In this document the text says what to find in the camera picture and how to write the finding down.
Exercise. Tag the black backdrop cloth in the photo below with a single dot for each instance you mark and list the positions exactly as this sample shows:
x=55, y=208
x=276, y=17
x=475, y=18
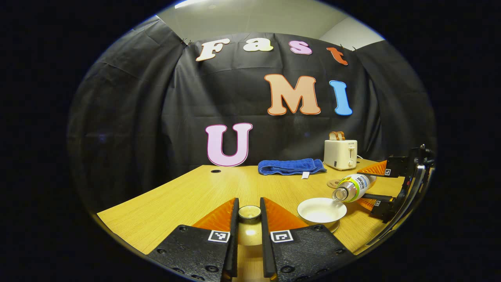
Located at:
x=137, y=117

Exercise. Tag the white teacup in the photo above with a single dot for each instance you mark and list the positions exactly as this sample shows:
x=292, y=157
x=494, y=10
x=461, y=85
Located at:
x=321, y=209

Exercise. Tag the clear water bottle white label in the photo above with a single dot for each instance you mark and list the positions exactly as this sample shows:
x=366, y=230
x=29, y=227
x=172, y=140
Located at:
x=358, y=186

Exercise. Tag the blue folded towel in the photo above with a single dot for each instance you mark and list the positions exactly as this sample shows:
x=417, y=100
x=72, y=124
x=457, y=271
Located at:
x=289, y=166

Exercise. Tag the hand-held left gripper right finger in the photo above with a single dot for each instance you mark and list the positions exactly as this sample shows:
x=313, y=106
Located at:
x=265, y=243

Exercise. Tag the toast slice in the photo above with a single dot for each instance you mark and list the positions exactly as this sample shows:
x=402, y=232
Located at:
x=341, y=135
x=333, y=136

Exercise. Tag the round brown coaster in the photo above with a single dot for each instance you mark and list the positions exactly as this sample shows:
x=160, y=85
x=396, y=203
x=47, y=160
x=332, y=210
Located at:
x=332, y=183

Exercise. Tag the ceiling light panel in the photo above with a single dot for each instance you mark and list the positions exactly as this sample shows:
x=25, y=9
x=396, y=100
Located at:
x=191, y=3

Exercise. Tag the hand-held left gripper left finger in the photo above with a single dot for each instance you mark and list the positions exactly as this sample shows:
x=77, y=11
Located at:
x=234, y=243

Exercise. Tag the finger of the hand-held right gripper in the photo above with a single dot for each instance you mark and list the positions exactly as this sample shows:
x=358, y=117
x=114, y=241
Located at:
x=397, y=166
x=381, y=197

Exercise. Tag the white toaster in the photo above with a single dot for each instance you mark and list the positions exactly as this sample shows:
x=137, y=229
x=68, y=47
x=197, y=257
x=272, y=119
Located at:
x=339, y=154

